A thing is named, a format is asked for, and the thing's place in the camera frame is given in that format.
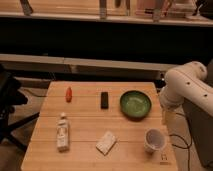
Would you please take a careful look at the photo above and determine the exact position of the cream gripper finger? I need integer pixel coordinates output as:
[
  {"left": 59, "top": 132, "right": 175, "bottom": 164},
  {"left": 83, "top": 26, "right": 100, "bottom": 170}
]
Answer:
[{"left": 163, "top": 109, "right": 175, "bottom": 125}]

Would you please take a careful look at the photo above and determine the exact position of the small red pepper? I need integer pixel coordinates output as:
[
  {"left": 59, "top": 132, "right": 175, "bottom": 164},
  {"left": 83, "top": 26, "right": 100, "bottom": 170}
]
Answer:
[{"left": 65, "top": 87, "right": 72, "bottom": 103}]

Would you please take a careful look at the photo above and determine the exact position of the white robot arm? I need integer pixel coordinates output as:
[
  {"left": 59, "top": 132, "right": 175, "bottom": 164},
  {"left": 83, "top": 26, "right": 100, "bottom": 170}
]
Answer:
[{"left": 159, "top": 61, "right": 213, "bottom": 123}]

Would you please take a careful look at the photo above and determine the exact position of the green ceramic bowl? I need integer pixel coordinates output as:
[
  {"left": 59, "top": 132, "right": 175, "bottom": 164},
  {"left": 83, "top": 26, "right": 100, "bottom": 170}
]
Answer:
[{"left": 120, "top": 90, "right": 152, "bottom": 119}]

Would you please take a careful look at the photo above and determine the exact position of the black rectangular block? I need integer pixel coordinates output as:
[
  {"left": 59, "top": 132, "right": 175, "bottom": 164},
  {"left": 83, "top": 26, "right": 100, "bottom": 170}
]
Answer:
[{"left": 101, "top": 92, "right": 109, "bottom": 109}]

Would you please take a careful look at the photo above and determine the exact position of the white tube bottle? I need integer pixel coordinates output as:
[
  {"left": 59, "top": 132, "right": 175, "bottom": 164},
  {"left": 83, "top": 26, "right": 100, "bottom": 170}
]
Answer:
[{"left": 56, "top": 113, "right": 69, "bottom": 152}]

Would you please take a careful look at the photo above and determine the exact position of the black office chair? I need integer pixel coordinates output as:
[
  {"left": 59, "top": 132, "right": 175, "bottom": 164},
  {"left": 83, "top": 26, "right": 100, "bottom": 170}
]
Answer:
[{"left": 0, "top": 64, "right": 39, "bottom": 151}]

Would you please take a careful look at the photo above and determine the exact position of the black power cable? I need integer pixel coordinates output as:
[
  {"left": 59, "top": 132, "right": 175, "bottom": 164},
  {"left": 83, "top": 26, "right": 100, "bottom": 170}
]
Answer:
[{"left": 168, "top": 112, "right": 193, "bottom": 171}]

